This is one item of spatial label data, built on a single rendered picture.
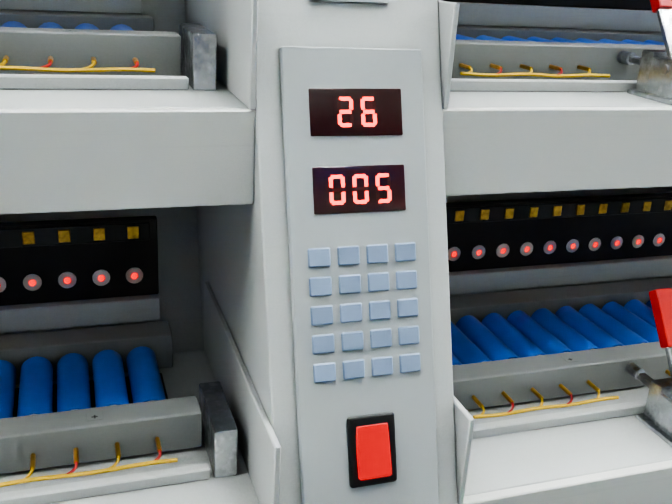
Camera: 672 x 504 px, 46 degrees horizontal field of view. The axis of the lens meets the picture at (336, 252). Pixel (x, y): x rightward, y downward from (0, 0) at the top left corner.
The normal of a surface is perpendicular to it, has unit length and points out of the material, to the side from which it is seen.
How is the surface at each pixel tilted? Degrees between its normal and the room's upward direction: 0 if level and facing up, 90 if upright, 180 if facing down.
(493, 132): 109
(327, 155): 90
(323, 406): 90
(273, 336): 90
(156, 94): 19
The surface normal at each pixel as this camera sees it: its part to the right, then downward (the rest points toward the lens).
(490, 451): 0.06, -0.93
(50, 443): 0.32, 0.36
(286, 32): 0.32, 0.04
